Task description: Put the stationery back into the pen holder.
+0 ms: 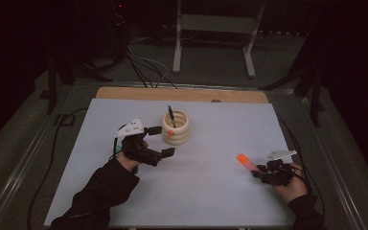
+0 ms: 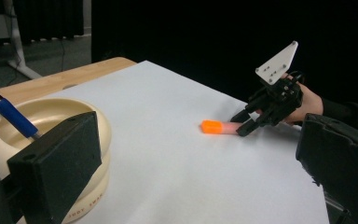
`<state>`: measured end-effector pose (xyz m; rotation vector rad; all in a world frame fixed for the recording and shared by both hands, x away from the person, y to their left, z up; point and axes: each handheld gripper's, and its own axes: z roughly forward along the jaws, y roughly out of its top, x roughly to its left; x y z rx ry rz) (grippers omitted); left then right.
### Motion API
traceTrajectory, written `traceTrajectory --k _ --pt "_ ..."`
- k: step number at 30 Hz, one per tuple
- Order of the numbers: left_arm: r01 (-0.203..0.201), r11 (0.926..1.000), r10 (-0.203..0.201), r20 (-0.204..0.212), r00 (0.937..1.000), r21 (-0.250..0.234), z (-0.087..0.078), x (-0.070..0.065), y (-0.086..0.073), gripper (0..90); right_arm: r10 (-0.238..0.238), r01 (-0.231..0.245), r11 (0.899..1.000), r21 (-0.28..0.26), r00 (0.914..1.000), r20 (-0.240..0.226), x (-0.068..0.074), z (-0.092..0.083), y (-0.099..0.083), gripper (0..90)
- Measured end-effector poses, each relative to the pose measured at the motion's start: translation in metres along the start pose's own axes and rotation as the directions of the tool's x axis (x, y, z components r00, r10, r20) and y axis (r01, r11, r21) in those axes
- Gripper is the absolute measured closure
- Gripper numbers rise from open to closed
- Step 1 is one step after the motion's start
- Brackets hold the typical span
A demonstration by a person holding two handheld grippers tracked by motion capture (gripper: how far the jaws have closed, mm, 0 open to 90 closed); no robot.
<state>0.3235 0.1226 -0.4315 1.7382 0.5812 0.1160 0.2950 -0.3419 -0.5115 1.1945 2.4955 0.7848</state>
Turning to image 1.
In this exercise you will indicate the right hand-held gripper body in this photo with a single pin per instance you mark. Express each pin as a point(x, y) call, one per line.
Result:
point(278, 174)

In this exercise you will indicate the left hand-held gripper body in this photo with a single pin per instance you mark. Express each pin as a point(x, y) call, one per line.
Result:
point(132, 129)

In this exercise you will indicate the orange highlighter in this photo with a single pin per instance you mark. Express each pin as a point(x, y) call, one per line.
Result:
point(246, 161)

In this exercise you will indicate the cream ribbed pen holder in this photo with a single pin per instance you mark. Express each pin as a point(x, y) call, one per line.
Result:
point(176, 134)

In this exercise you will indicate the blue pen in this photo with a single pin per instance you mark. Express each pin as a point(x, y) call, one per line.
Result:
point(172, 116)

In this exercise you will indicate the person's right hand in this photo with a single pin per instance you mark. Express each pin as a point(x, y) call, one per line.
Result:
point(292, 190)

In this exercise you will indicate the person's left hand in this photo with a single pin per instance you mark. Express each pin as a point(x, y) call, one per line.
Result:
point(127, 163)

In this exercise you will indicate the light grey table mat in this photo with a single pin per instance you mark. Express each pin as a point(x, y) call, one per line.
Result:
point(211, 134)

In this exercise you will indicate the black stand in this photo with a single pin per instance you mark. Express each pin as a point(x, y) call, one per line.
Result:
point(314, 96)
point(52, 92)

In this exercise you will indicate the dark equipment rack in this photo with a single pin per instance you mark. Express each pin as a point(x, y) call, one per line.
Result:
point(119, 28)

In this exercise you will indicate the white metal stand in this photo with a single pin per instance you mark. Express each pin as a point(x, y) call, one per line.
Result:
point(217, 24)

